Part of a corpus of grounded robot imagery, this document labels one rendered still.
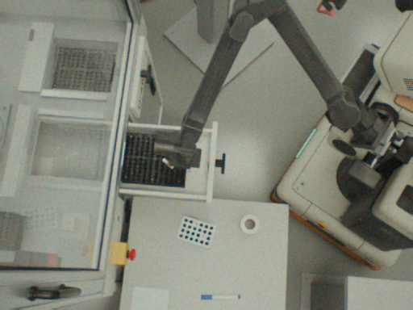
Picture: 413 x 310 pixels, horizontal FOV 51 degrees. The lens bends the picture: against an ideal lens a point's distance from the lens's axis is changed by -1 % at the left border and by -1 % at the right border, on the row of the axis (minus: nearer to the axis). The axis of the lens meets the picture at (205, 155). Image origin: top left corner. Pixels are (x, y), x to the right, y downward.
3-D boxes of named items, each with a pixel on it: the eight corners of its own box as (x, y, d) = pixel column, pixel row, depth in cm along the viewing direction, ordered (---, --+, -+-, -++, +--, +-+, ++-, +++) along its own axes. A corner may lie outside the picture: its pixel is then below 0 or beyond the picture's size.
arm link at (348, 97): (372, 119, 117) (367, 108, 122) (353, 94, 113) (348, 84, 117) (341, 136, 122) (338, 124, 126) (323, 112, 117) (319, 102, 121)
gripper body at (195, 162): (170, 145, 142) (171, 139, 134) (201, 150, 142) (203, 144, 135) (168, 165, 140) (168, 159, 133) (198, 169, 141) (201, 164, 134)
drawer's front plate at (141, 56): (148, 49, 171) (144, 35, 160) (139, 119, 163) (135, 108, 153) (143, 49, 171) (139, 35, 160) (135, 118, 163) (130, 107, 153)
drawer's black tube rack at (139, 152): (189, 142, 159) (189, 136, 153) (185, 189, 154) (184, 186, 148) (129, 137, 159) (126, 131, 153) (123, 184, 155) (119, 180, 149)
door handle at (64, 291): (85, 285, 96) (56, 288, 78) (83, 297, 95) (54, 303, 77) (64, 283, 96) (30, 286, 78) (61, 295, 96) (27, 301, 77)
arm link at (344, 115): (277, -17, 94) (274, -31, 101) (227, 18, 99) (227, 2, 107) (366, 119, 115) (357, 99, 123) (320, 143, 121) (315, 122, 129)
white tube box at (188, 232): (216, 226, 158) (216, 225, 155) (209, 249, 156) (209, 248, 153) (184, 216, 159) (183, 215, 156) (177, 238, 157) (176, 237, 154)
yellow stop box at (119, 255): (131, 244, 149) (128, 242, 142) (129, 265, 147) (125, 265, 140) (117, 242, 149) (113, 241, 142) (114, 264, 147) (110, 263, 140)
